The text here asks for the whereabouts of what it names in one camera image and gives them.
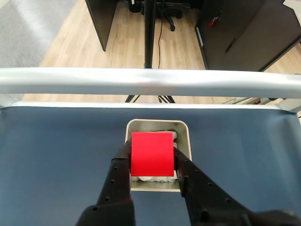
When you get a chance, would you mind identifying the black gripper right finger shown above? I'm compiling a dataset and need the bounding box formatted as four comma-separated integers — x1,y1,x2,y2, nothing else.
173,146,301,226

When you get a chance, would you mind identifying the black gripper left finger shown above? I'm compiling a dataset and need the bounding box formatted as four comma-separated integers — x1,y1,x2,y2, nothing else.
75,140,136,226

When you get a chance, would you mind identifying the red cube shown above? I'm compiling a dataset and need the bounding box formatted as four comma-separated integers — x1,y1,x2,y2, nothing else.
130,131,175,177

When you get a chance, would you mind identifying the white square box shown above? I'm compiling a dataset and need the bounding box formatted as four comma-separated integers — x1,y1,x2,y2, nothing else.
124,119,191,193

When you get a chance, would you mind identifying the white tissue paper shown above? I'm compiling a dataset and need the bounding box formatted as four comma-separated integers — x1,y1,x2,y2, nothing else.
131,129,179,184

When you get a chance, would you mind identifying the dark table mat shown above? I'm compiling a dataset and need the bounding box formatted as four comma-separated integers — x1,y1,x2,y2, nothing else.
0,105,301,226

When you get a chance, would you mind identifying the black tripod stand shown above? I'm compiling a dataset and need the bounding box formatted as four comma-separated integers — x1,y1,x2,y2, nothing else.
124,0,176,104

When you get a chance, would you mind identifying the dark desk partition panel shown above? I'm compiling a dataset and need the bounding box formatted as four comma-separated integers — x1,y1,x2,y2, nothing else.
85,0,118,52

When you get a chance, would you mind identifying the dark office cabinet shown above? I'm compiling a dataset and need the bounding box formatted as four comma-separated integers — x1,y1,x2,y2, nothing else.
194,0,301,73

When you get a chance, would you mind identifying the black round bin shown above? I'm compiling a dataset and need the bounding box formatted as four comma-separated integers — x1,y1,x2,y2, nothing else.
128,0,143,13

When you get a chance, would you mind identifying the black office chair base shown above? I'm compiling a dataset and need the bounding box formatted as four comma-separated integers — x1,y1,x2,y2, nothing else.
141,0,183,32

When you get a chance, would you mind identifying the silver metal cart handle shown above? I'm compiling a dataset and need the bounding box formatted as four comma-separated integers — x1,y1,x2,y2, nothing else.
0,67,301,114

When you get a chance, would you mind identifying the thin black floor cable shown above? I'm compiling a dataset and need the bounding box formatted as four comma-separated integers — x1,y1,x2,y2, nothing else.
157,13,166,69

